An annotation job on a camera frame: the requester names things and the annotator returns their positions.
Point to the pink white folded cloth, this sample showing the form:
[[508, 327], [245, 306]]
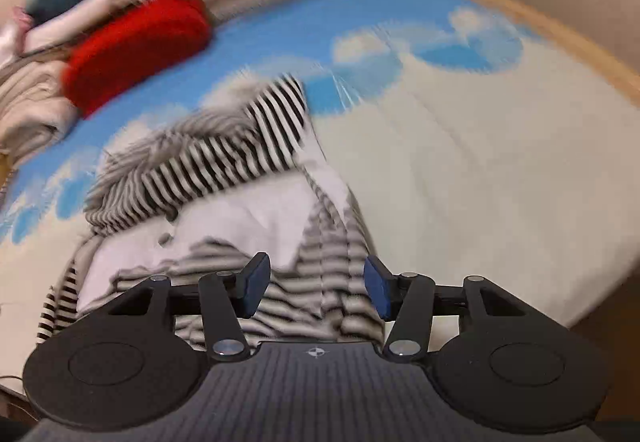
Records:
[[12, 37]]

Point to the blue patterned bed sheet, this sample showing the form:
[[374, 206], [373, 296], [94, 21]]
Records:
[[475, 147]]

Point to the red folded blanket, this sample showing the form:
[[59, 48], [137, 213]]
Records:
[[140, 47]]

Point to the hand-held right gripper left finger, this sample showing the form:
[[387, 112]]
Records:
[[255, 282]]

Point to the cream folded quilt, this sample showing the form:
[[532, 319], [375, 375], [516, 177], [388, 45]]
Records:
[[30, 107]]

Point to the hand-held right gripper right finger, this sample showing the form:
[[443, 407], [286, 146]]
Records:
[[377, 287]]

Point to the black white striped hooded shirt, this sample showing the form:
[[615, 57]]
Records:
[[225, 212]]

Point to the wooden bed side rail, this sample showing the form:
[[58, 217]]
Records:
[[600, 59]]

